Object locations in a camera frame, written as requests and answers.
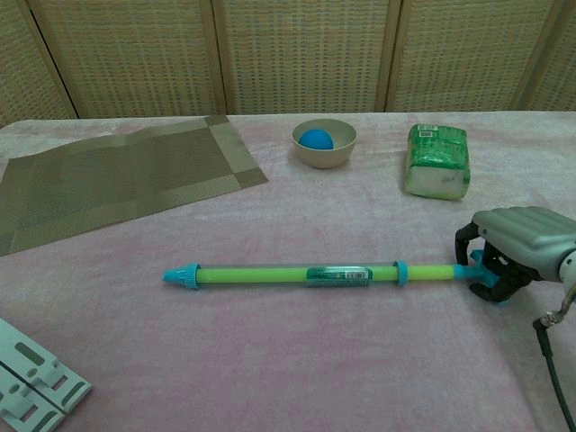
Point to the white folding stand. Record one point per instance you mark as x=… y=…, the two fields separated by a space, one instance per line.
x=27 y=387

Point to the green tissue pack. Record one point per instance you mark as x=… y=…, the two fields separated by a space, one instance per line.
x=438 y=153

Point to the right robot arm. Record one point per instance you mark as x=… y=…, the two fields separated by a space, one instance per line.
x=570 y=267

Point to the beige bowl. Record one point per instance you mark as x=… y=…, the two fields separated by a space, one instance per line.
x=324 y=157

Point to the bamboo folding screen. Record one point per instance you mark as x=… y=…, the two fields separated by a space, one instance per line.
x=292 y=54

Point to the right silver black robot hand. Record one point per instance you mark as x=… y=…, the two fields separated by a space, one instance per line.
x=522 y=229

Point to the blue ball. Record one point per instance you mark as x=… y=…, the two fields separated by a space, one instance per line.
x=316 y=140

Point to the green blue water pump toy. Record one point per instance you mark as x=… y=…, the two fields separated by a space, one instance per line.
x=270 y=274

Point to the pink tablecloth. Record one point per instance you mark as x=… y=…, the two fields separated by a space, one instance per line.
x=288 y=351

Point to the brown woven placemat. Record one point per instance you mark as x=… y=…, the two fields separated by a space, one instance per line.
x=112 y=180

